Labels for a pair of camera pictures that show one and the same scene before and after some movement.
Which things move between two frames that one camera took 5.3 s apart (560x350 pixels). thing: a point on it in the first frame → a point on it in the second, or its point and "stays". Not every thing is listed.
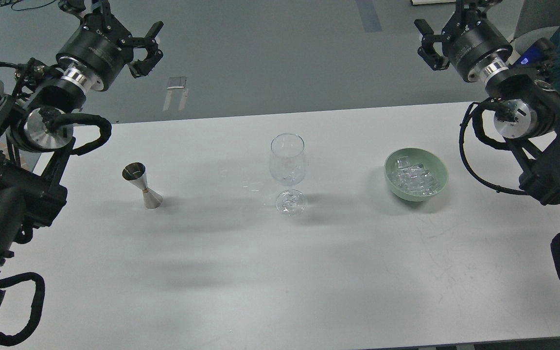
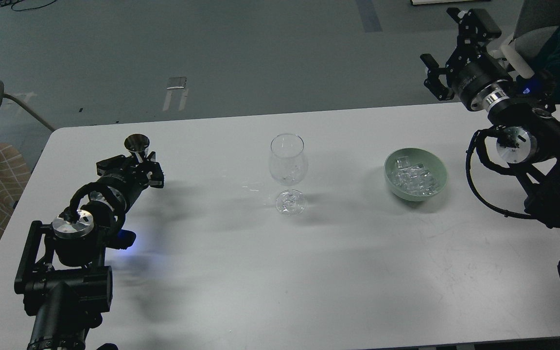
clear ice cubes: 413,178 stays
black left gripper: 105,45 → 122,172
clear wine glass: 288,165 stays
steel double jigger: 136,173 → 137,143
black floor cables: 6,2 stays
